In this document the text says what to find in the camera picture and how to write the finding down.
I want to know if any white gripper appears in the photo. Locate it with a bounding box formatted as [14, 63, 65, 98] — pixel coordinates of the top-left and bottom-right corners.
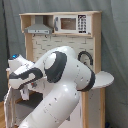
[7, 53, 36, 101]

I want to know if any white oven door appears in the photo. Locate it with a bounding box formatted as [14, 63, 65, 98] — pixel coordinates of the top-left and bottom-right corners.
[4, 87, 22, 128]

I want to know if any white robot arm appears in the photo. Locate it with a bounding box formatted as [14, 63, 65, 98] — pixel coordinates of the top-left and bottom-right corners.
[9, 46, 95, 128]

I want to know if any wooden toy kitchen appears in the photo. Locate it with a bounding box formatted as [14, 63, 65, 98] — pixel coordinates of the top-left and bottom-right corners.
[3, 10, 115, 128]

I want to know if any grey range hood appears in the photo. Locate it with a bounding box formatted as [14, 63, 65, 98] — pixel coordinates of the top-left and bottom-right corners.
[24, 16, 53, 34]

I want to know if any white toy microwave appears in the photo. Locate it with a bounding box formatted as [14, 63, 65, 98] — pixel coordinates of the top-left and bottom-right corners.
[54, 14, 91, 34]

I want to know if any black toy faucet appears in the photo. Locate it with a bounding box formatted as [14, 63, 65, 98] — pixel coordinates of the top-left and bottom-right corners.
[78, 51, 93, 68]

